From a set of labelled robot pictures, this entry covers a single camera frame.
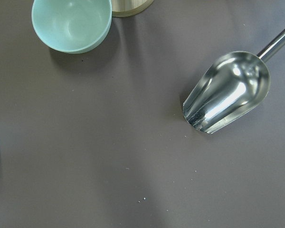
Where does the metal scoop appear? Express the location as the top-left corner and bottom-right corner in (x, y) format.
(182, 29), (285, 134)

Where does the green bowl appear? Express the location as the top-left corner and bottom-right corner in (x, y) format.
(31, 0), (112, 54)

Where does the wooden stand base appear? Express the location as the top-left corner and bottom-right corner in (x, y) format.
(111, 0), (154, 18)

